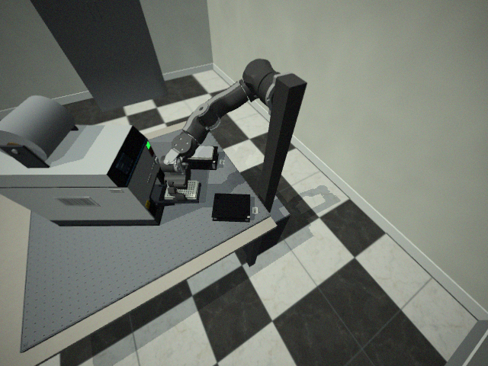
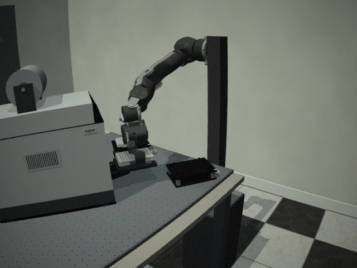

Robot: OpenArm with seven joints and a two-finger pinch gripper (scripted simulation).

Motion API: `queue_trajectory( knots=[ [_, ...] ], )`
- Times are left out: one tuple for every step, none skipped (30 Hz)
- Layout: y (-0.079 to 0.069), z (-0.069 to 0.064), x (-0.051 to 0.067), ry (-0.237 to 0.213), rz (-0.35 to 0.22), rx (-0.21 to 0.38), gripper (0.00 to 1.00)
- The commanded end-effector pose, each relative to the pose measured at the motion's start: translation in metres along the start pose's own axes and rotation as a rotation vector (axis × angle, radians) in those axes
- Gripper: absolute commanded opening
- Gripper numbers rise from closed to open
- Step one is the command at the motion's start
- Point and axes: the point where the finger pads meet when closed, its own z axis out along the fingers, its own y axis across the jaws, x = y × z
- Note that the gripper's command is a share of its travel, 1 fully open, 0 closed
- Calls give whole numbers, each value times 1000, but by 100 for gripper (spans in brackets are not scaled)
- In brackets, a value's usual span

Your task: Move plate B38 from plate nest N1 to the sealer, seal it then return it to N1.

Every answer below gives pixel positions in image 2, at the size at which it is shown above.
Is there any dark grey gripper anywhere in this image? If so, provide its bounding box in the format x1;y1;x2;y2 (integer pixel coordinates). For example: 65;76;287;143
121;118;148;165

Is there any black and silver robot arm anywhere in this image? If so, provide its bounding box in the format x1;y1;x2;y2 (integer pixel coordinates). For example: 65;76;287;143
119;36;208;123

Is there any grey cylinder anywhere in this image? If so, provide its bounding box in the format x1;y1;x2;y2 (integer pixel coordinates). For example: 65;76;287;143
6;65;47;106

